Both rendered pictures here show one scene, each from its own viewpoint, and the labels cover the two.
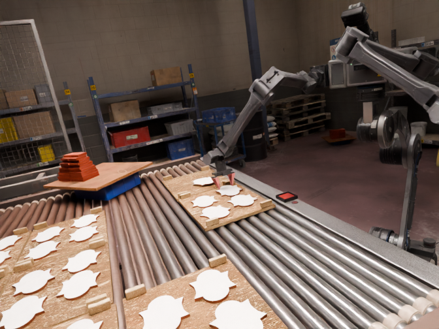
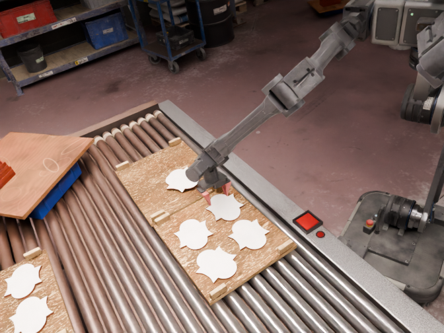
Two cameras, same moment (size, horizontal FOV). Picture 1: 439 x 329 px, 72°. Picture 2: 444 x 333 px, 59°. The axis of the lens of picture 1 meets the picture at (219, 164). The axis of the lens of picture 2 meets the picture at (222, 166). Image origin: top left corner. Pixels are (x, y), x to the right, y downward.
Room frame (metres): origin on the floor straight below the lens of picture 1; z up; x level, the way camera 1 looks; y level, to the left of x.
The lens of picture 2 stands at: (0.46, 0.06, 1.99)
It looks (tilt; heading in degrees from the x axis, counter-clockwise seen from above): 39 degrees down; 354
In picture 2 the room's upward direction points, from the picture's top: 10 degrees counter-clockwise
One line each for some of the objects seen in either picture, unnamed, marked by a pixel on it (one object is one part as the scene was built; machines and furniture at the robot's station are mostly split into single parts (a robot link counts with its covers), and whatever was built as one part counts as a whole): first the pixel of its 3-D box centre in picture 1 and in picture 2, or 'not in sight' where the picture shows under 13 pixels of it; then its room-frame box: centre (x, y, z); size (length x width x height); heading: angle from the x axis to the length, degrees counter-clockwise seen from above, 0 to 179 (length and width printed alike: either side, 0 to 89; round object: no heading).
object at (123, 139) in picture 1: (129, 136); (22, 14); (5.66, 1.58, 0.78); 0.66 x 0.45 x 0.28; 113
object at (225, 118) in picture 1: (218, 115); not in sight; (5.16, -0.12, 0.96); 0.50 x 0.38 x 0.21; 38
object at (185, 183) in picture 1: (195, 183); (168, 178); (1.78, 0.16, 0.93); 0.41 x 0.35 x 0.02; 20
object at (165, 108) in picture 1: (164, 108); not in sight; (5.93, 0.88, 1.16); 0.60 x 0.40 x 0.15; 116
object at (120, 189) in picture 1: (108, 183); (32, 183); (1.93, 0.76, 0.97); 0.31 x 0.31 x 0.10; 60
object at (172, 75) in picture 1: (166, 77); not in sight; (6.00, 0.74, 1.74); 0.50 x 0.38 x 0.32; 113
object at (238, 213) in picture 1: (223, 203); (221, 236); (1.39, 0.01, 0.93); 0.41 x 0.35 x 0.02; 21
